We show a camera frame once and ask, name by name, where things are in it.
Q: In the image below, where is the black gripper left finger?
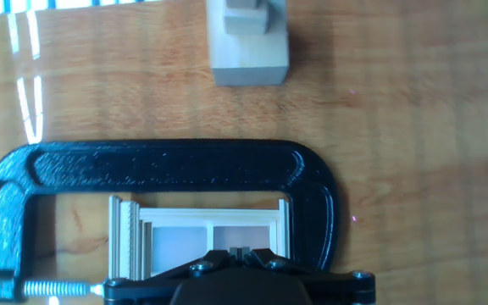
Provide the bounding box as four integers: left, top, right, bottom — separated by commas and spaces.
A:
104, 247, 241, 293

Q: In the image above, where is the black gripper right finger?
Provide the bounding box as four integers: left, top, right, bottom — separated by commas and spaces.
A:
240, 247, 375, 293

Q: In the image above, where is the wooden compartment tray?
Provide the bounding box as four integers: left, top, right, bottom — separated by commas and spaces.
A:
108, 194, 291, 280

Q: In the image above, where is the black C-clamp with steel screw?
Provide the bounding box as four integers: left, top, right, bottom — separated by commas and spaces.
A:
0, 138, 341, 302

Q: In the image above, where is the orange wooden board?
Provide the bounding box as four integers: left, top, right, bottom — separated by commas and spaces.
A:
0, 0, 488, 305

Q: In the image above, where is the pale wooden block puzzle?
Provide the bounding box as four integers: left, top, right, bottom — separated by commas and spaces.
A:
205, 0, 291, 87

